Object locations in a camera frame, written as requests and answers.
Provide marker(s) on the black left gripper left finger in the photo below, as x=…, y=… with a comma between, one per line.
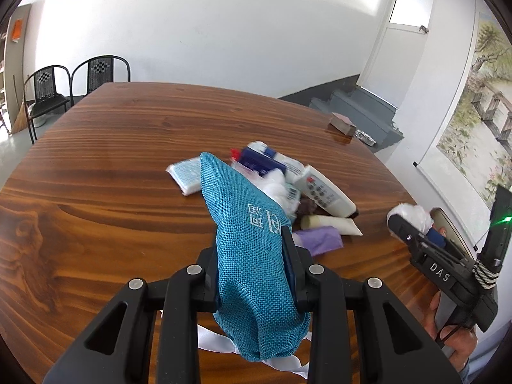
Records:
x=116, y=346

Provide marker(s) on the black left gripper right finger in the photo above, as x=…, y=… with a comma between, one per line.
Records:
x=393, y=347

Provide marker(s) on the white plastic bag bundle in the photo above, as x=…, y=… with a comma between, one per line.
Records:
x=414, y=214

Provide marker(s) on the white cream tube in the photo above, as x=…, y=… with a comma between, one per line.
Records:
x=344, y=226

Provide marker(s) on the purple garbage bag roll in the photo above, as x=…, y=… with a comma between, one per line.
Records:
x=318, y=241

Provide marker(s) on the teal fabric pouch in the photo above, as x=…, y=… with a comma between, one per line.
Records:
x=256, y=310

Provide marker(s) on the white remote control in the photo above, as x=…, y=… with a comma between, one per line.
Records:
x=315, y=186

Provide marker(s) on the white blue tissue pack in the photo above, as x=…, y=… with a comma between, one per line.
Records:
x=186, y=174

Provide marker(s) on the dark blue tube box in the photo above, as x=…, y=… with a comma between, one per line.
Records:
x=258, y=162

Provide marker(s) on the light green small box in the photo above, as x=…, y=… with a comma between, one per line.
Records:
x=293, y=196

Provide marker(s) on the person's right hand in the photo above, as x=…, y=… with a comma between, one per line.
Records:
x=462, y=341

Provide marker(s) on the landscape scroll painting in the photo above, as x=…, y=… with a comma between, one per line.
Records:
x=471, y=154

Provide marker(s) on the silver foil wrapper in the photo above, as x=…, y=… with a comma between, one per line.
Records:
x=365, y=138

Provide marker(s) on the grey staircase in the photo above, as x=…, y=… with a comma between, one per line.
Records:
x=369, y=113

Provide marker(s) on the white blue wipes packet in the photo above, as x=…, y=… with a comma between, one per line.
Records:
x=294, y=168

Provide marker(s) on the red snack packet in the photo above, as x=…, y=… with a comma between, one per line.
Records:
x=235, y=154

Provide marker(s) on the black metal chair left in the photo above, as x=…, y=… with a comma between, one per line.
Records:
x=46, y=96

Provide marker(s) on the black metal chair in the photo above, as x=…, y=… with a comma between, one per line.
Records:
x=46, y=96
x=100, y=70

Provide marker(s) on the black metal chair right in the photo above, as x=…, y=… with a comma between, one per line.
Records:
x=100, y=70

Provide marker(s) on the beige shelf cabinet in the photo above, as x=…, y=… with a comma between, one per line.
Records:
x=12, y=74

